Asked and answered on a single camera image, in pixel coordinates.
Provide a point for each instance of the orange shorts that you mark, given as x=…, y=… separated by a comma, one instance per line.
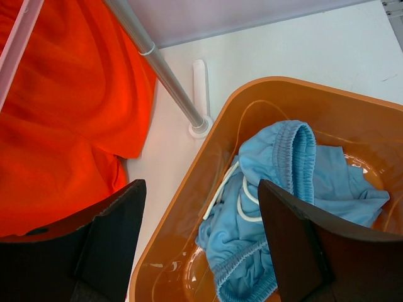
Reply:
x=80, y=102

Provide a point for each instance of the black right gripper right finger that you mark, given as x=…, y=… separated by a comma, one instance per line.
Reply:
x=318, y=256

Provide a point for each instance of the light blue shorts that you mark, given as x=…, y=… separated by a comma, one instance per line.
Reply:
x=285, y=153

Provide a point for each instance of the orange plastic basket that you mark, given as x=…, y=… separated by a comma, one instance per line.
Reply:
x=171, y=267

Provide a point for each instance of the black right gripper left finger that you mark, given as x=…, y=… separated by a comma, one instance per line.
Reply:
x=87, y=256

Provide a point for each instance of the pink plastic hanger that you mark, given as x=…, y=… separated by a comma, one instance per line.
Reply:
x=16, y=43

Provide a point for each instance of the silver clothes rack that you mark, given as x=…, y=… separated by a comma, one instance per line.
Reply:
x=197, y=108

